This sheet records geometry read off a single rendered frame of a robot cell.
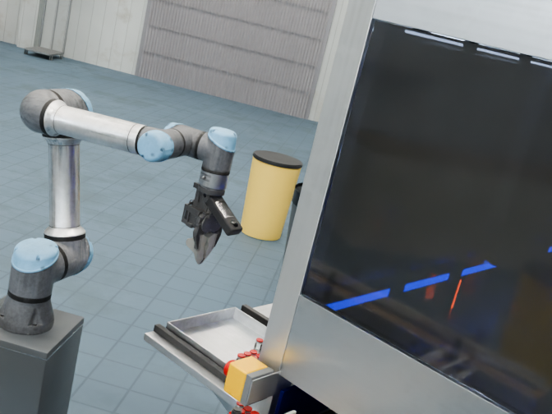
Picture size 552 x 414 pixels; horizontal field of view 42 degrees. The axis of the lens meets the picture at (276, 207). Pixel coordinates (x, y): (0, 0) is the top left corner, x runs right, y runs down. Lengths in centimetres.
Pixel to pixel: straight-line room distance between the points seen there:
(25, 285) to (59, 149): 38
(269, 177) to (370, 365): 415
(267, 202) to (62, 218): 361
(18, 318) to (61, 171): 41
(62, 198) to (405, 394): 113
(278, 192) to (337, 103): 414
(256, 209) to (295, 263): 410
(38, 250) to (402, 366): 106
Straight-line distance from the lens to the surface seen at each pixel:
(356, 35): 147
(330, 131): 149
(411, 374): 145
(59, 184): 211
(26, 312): 209
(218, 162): 185
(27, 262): 203
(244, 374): 159
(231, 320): 216
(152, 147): 176
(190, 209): 191
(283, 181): 559
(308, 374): 160
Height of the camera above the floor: 179
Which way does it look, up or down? 15 degrees down
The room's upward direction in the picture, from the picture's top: 14 degrees clockwise
